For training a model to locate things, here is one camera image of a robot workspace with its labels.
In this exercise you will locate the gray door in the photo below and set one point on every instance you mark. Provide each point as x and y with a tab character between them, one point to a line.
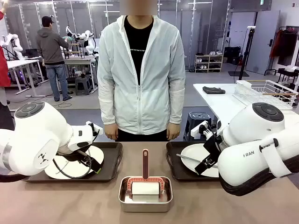
264	46

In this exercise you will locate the dark blue-gray plastic stool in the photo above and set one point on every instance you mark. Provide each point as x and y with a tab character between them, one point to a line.
198	116

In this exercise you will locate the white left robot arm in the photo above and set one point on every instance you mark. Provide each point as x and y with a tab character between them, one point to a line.
35	135

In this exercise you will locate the person's right hand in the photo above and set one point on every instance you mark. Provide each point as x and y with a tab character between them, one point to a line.
111	131

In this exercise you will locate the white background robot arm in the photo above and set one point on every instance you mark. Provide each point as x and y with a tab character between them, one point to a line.
88	39
69	30
14	44

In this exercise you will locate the dark brown serving tray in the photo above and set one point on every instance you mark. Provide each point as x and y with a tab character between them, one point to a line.
172	168
112	161

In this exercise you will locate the man in gray hoodie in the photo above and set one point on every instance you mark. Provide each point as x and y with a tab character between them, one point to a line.
49	46

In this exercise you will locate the black tripod with white device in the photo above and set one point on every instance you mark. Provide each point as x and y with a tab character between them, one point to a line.
251	28

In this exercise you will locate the white side table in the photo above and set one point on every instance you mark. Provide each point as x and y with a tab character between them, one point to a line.
222	105

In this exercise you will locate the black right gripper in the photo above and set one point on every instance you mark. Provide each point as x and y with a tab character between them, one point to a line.
211	149

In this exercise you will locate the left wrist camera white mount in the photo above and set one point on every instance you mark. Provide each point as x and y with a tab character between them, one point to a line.
90	126

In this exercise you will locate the silver table knife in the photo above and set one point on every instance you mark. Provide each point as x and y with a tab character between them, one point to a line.
189	158

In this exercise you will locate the white shoe rack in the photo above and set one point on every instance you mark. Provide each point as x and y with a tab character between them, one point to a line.
209	63

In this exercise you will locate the black storage case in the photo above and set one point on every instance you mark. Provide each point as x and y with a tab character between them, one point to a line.
232	54

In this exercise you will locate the dark tray on side table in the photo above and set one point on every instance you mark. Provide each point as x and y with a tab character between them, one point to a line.
213	90

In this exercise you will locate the person's left hand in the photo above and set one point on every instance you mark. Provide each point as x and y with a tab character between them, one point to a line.
173	131

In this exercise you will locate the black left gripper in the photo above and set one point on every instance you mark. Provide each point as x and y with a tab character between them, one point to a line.
79	154

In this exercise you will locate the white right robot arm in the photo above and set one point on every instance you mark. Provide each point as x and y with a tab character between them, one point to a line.
245	161

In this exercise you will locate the black t-shirt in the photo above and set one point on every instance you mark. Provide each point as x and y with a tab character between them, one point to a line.
137	46

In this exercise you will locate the person's right forearm white sleeve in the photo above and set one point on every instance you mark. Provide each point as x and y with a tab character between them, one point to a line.
107	112

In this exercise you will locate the white office desk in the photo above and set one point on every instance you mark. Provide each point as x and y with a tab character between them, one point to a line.
21	63

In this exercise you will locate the blurred person head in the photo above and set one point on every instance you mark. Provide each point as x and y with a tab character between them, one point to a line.
137	9

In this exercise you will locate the white workbench with shelf frame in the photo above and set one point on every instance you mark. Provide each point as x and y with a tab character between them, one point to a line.
77	61

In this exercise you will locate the person's left forearm white sleeve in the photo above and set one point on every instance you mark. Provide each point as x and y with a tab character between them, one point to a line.
177	109

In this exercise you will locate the rectangular stainless steel tray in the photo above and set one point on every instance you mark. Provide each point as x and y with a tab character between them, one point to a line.
144	206

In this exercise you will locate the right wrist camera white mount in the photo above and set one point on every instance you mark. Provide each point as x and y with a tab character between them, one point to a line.
197	130

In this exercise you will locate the gray plastic stool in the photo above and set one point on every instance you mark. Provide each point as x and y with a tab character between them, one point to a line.
83	85

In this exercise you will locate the person in white jacket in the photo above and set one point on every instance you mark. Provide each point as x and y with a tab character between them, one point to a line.
116	81

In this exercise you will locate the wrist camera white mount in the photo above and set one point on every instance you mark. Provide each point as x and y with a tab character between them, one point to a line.
197	130
90	126

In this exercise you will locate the white round plate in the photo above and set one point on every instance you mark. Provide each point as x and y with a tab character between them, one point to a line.
97	154
194	149

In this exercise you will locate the black clothes rack with garments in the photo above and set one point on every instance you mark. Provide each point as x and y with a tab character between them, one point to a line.
286	46

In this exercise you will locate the black trousers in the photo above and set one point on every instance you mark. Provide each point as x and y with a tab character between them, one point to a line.
140	137

